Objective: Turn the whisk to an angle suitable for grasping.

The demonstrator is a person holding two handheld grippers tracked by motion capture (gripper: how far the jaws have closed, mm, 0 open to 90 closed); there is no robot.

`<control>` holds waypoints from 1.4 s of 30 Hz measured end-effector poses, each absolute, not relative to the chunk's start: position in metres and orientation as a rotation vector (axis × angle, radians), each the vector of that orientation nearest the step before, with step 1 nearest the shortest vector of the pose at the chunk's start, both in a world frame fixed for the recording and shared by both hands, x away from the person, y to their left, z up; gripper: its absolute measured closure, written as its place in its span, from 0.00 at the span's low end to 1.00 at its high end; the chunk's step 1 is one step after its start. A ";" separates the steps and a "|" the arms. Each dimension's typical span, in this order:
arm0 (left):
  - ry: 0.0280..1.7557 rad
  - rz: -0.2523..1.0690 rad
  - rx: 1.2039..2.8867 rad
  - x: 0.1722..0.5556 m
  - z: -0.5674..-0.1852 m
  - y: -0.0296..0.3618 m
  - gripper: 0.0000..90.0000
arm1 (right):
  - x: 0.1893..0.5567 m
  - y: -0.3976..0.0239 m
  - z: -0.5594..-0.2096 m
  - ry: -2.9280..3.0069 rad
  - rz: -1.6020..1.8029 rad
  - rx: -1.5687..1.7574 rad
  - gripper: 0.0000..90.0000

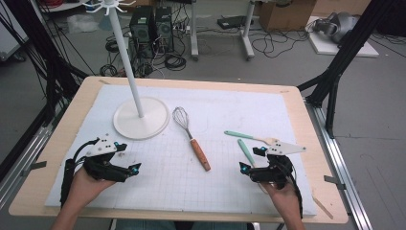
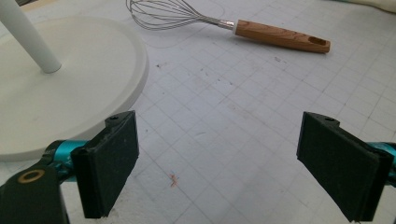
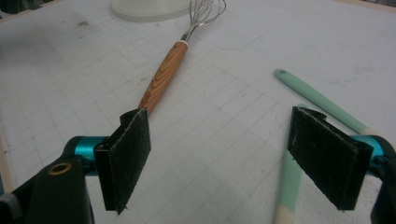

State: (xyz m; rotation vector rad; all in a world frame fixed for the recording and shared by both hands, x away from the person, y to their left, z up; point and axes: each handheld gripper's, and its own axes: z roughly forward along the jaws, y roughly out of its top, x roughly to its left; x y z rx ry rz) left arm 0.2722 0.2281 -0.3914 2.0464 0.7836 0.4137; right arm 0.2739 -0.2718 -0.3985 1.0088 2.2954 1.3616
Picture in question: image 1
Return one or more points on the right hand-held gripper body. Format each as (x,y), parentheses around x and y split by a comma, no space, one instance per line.
(271,174)

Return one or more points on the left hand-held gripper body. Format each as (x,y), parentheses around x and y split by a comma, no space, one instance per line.
(102,147)

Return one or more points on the white rack stand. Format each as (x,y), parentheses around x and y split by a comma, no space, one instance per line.
(142,123)

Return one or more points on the person's right hand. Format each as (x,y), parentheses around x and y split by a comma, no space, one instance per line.
(285,199)

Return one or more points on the person's left hand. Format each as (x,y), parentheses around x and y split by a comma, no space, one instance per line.
(84,190)

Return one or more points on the white foam mat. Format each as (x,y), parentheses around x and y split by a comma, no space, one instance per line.
(207,179)

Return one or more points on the thin wooden stick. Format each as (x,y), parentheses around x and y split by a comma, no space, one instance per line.
(323,207)

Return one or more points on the light wooden table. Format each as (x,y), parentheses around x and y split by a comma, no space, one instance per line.
(32,195)

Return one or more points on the black computer tower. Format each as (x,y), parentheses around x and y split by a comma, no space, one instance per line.
(142,32)
(164,30)

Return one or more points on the white floor board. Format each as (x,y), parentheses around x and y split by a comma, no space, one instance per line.
(325,46)

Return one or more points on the clear plastic bag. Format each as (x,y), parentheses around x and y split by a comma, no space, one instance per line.
(79,24)

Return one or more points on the flat black box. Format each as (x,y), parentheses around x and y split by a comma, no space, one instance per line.
(233,21)

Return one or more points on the brown cardboard box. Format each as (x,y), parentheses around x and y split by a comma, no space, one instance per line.
(284,16)

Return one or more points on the white cabinet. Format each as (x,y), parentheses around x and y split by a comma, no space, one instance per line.
(8,41)

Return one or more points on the white round table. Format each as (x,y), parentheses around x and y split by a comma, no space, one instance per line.
(68,7)

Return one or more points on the grey headset device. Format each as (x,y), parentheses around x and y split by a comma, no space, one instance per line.
(341,25)

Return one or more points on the beige cardboard box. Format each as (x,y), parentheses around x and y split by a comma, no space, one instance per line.
(341,6)

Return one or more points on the grey metal clamp bracket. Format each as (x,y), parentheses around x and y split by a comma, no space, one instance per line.
(333,181)
(36,166)

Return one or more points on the aluminium rail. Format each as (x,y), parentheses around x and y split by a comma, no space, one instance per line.
(28,150)
(341,166)

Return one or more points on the black metal frame stand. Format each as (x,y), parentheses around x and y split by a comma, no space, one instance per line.
(54,80)
(348,48)

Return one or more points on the white desk frame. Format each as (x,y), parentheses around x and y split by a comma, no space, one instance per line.
(194,32)

